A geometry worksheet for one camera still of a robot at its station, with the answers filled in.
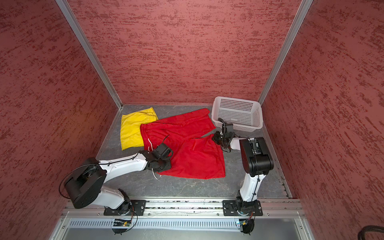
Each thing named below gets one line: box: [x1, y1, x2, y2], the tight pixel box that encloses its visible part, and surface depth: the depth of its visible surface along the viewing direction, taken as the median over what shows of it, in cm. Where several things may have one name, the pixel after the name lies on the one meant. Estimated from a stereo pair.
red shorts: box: [140, 108, 226, 180], surface depth 97 cm
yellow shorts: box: [120, 107, 159, 151], surface depth 105 cm
